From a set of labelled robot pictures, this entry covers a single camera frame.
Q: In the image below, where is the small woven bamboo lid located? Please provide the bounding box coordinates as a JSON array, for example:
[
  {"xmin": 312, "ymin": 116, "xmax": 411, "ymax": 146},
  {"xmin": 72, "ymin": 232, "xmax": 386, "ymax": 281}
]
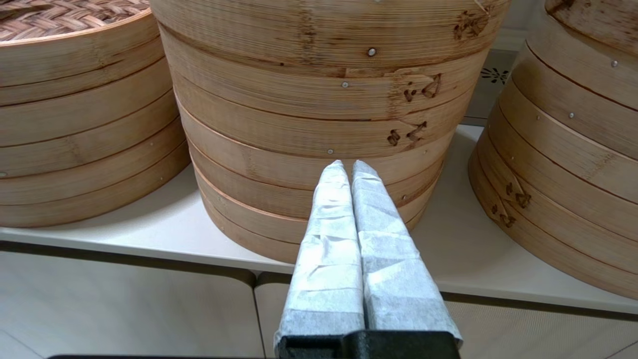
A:
[{"xmin": 0, "ymin": 0, "xmax": 167, "ymax": 90}]

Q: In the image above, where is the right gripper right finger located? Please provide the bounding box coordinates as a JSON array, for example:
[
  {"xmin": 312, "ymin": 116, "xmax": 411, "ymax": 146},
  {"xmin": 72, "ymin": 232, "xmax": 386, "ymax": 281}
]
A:
[{"xmin": 351, "ymin": 160, "xmax": 463, "ymax": 345}]

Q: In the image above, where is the small bamboo steamer basket stack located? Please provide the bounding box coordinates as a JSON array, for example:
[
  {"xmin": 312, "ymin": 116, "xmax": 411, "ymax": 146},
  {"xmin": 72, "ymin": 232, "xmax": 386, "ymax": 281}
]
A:
[{"xmin": 0, "ymin": 55, "xmax": 192, "ymax": 227}]

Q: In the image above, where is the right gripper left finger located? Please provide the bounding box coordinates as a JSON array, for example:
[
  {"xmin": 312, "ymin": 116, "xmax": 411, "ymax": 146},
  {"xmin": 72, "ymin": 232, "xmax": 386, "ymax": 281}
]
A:
[{"xmin": 273, "ymin": 160, "xmax": 366, "ymax": 350}]

